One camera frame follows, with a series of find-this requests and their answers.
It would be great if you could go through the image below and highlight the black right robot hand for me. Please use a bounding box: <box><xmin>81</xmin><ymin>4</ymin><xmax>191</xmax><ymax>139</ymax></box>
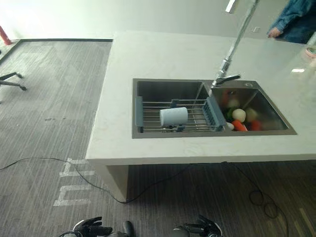
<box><xmin>184</xmin><ymin>214</ymin><xmax>222</xmax><ymax>237</ymax></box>

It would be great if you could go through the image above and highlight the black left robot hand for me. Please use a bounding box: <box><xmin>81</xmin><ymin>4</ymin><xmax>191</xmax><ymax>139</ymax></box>
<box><xmin>73</xmin><ymin>216</ymin><xmax>113</xmax><ymax>237</ymax></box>

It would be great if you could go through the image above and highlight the orange carrot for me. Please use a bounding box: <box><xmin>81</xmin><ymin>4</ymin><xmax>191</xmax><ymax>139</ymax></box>
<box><xmin>231</xmin><ymin>119</ymin><xmax>248</xmax><ymax>132</ymax></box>

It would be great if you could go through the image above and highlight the light blue cup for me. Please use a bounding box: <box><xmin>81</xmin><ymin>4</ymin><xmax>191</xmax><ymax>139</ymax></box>
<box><xmin>159</xmin><ymin>107</ymin><xmax>189</xmax><ymax>127</ymax></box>

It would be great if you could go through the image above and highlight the white round vegetable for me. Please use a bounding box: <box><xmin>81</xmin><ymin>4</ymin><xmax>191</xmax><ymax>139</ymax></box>
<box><xmin>232</xmin><ymin>108</ymin><xmax>247</xmax><ymax>123</ymax></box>

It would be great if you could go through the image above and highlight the stainless steel double sink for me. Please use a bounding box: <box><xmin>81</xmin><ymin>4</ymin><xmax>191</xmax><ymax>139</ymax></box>
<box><xmin>131</xmin><ymin>78</ymin><xmax>298</xmax><ymax>139</ymax></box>

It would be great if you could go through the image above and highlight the white kitchen island counter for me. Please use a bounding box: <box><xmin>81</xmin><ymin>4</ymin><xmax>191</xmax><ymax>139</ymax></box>
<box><xmin>84</xmin><ymin>30</ymin><xmax>316</xmax><ymax>204</ymax></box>

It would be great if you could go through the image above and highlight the black office chair base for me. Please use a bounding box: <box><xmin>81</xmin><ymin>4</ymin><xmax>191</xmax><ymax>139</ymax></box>
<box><xmin>0</xmin><ymin>72</ymin><xmax>27</xmax><ymax>91</ymax></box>

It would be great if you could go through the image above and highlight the chrome kitchen faucet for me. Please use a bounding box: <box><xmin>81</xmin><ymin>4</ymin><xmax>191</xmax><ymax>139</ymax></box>
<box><xmin>210</xmin><ymin>0</ymin><xmax>258</xmax><ymax>88</ymax></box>

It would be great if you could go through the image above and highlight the pink rimmed bowl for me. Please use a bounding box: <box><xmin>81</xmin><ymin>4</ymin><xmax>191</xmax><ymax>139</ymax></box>
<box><xmin>305</xmin><ymin>45</ymin><xmax>316</xmax><ymax>59</ymax></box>

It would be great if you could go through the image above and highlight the person's hand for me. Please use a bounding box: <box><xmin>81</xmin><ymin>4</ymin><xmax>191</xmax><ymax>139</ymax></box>
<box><xmin>267</xmin><ymin>27</ymin><xmax>281</xmax><ymax>39</ymax></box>

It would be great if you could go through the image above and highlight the person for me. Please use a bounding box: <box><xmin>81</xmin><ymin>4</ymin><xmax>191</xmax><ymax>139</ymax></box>
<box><xmin>266</xmin><ymin>0</ymin><xmax>316</xmax><ymax>44</ymax></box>

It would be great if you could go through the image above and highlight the black power cable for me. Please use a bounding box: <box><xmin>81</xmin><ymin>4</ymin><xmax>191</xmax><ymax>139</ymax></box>
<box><xmin>0</xmin><ymin>157</ymin><xmax>287</xmax><ymax>219</ymax></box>

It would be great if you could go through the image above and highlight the grey wire drain rack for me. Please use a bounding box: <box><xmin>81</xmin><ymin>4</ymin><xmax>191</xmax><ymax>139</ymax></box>
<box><xmin>134</xmin><ymin>96</ymin><xmax>227</xmax><ymax>133</ymax></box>

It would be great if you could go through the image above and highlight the red post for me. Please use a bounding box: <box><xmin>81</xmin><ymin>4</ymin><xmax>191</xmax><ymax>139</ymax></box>
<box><xmin>0</xmin><ymin>25</ymin><xmax>12</xmax><ymax>46</ymax></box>

